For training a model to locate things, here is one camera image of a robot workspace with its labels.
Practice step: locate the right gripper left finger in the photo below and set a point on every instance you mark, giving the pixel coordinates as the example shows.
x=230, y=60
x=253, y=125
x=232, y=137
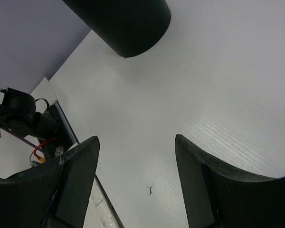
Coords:
x=54, y=194

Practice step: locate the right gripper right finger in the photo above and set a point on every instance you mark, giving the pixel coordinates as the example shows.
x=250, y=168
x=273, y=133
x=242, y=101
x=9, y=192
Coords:
x=217, y=194

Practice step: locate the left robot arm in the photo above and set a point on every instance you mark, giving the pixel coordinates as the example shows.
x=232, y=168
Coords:
x=18, y=113

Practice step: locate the black cylindrical bin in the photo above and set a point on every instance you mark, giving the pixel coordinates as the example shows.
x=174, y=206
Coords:
x=128, y=27

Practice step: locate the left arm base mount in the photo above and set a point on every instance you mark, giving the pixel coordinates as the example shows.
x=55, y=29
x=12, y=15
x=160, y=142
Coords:
x=52, y=140

